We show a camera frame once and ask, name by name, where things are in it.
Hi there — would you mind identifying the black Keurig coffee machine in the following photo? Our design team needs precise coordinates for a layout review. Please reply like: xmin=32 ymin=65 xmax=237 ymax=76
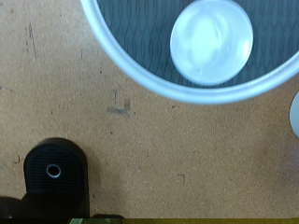
xmin=0 ymin=136 xmax=124 ymax=220

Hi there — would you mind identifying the white mug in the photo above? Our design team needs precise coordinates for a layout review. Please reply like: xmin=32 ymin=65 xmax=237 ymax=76
xmin=169 ymin=0 xmax=255 ymax=87

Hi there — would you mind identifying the white two-tier turntable stand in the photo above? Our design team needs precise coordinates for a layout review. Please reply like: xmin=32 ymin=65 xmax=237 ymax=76
xmin=79 ymin=0 xmax=299 ymax=105

